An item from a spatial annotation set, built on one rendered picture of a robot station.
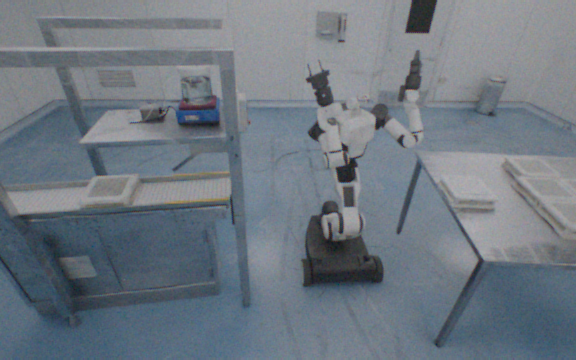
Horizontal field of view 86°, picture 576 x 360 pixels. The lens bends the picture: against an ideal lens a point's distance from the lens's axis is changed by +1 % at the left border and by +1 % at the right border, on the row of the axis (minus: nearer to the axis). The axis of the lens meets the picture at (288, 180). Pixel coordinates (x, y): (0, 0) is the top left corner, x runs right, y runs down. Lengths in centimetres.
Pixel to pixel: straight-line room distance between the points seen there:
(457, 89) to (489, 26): 103
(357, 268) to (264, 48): 392
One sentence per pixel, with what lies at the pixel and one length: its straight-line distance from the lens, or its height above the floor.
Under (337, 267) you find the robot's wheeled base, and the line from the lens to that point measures 230.
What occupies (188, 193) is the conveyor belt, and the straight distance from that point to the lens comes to 186.
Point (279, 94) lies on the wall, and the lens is 550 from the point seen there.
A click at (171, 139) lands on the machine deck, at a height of 129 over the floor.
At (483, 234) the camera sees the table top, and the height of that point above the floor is 82.
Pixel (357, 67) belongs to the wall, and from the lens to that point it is 558.
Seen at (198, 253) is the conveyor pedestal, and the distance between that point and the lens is 206.
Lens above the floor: 191
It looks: 34 degrees down
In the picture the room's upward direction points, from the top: 2 degrees clockwise
